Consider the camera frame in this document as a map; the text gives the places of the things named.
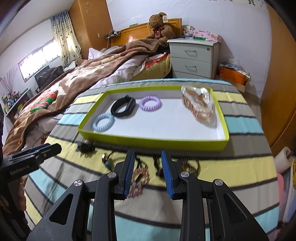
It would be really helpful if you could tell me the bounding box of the black cord pendant hair tie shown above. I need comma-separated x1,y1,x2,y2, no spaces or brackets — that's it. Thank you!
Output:
101,150,149,172

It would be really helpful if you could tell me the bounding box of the black scrunchie with pink ball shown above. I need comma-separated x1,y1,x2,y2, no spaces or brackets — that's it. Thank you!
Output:
76,141,95,154

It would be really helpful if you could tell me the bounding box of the pink beaded hair clip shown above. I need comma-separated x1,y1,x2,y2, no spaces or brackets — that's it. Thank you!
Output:
128,167,150,198

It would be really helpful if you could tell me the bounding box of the brown beaded bracelet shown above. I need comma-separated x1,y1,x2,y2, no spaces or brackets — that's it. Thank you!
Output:
153,156,201,179

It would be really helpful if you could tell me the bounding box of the striped table cloth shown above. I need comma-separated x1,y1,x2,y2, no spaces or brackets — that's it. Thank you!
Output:
25,79,280,240

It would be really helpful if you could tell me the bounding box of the brown patterned blanket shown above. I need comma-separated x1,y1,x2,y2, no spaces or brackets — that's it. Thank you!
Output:
3,39,159,157

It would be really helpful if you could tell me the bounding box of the paper towel roll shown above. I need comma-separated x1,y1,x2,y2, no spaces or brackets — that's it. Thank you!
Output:
274,147,295,174

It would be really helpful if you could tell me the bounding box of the green white shallow box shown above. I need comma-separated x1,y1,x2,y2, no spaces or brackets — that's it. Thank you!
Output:
78,86,229,152

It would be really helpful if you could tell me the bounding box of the black wristband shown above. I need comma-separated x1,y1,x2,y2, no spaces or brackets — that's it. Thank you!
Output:
110,95,136,118

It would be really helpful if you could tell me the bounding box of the dotted curtain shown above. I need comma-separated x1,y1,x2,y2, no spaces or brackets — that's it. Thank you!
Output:
50,11,82,67

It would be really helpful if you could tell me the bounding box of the white floral bedsheet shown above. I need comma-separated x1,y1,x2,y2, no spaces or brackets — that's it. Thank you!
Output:
90,55,148,89

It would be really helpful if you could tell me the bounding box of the yellow mattress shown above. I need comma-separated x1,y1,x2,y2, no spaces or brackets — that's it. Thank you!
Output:
130,53,171,81

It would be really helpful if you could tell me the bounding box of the wooden wardrobe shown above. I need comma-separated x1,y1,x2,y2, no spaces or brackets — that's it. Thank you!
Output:
69,0,113,59

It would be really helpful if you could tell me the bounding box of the orange storage box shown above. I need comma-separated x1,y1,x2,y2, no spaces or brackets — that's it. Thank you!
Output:
219,67,251,86

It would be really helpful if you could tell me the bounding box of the wooden headboard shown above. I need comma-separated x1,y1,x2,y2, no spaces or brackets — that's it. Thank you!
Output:
109,18,183,47

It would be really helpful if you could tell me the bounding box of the grey three-drawer nightstand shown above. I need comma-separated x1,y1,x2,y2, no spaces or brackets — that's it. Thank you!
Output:
168,38,220,79

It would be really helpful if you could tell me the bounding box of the brown teddy bear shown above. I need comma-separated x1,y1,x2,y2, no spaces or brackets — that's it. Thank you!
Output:
146,12,176,47

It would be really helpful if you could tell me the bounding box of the pink flowered box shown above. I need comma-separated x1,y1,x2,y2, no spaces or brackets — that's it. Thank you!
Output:
193,30,221,43

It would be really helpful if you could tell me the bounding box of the blue spiral hair tie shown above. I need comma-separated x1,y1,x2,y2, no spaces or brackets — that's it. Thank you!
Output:
92,112,116,133

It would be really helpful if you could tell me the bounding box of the purple spiral hair tie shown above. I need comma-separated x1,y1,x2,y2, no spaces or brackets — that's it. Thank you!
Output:
138,95,163,112

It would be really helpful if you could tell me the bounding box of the gold chain hair clip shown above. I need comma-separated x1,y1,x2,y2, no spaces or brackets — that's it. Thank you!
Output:
181,85,214,121

